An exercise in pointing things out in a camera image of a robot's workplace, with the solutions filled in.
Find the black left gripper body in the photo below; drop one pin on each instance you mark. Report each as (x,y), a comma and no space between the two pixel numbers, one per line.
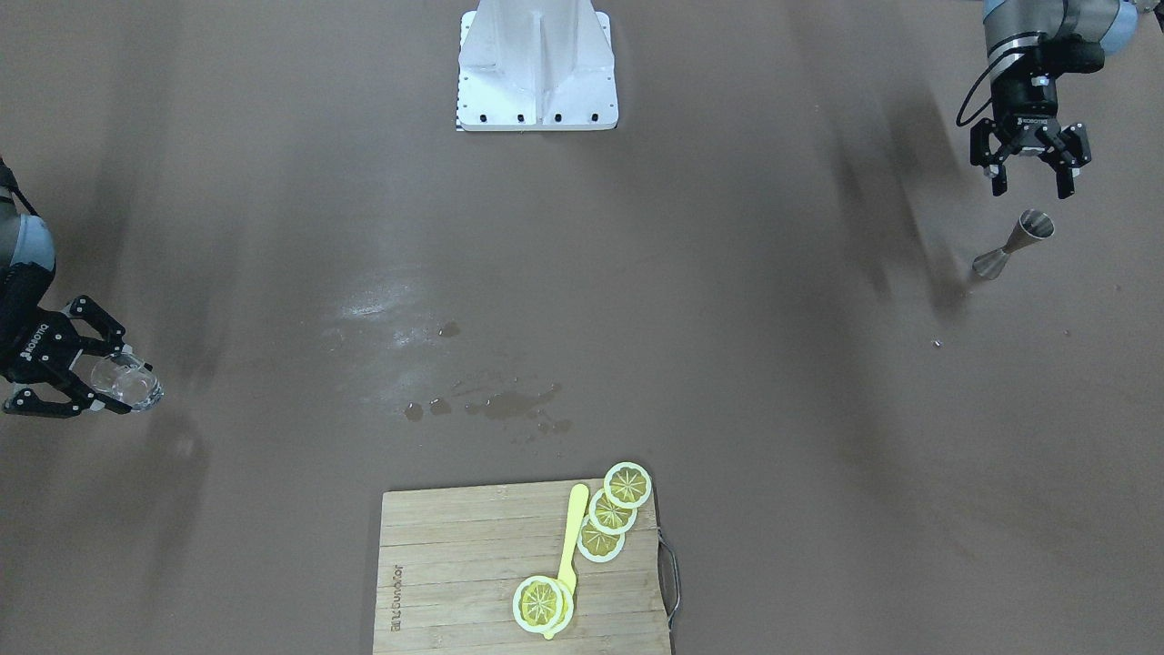
(1028,107)

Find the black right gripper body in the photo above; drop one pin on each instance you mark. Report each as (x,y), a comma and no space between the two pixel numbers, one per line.
(30,344)

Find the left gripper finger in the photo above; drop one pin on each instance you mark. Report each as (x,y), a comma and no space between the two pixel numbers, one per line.
(989,148)
(1067,152)

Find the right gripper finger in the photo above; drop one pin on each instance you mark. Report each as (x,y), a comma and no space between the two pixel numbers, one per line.
(111,334)
(24,401)

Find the clear glass cup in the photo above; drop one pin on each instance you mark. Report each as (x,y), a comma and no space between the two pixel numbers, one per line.
(129,380)

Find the steel double-ended jigger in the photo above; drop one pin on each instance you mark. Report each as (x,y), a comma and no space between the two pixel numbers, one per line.
(1032,226)

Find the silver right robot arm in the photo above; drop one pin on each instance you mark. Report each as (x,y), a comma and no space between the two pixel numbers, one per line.
(27,240)

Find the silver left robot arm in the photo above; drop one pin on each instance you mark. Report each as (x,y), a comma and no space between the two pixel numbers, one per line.
(1030,46)

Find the brown table mat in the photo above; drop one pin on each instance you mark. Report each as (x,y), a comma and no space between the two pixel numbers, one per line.
(758,286)

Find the bamboo cutting board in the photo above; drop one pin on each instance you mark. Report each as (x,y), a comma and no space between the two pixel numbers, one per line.
(450,560)

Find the lemon slice upper row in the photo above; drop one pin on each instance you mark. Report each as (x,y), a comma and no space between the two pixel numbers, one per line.
(627,485)

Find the lemon slice row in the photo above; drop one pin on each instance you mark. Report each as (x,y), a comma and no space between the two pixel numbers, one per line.
(608,517)
(598,546)
(627,485)

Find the lemon slice middle row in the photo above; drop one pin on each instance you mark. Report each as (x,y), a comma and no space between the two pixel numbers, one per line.
(608,517)

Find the lemon slice on knife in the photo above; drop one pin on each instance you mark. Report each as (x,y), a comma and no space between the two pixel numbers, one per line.
(542,605)

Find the lemon slice lower row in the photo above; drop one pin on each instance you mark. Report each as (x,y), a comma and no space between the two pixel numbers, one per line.
(598,546)

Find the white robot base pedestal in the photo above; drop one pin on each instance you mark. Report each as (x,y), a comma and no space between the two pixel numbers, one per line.
(531,66)

